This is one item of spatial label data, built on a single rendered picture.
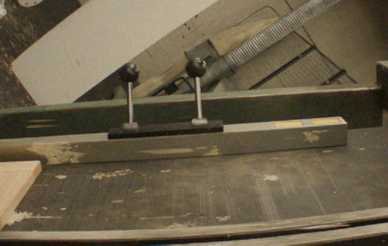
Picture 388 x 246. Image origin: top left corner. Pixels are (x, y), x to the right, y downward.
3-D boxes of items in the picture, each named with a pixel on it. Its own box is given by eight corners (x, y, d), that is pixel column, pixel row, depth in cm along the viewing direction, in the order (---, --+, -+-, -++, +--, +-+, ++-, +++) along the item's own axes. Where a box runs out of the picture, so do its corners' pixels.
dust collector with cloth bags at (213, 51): (109, 91, 734) (260, -11, 708) (143, 136, 754) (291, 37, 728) (98, 127, 604) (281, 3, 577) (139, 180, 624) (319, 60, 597)
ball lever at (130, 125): (122, 138, 108) (120, 68, 111) (143, 137, 108) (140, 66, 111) (118, 133, 104) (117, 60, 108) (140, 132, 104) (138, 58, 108)
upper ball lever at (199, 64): (189, 134, 108) (185, 62, 111) (210, 132, 108) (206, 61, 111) (188, 128, 104) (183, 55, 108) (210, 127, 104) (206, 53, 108)
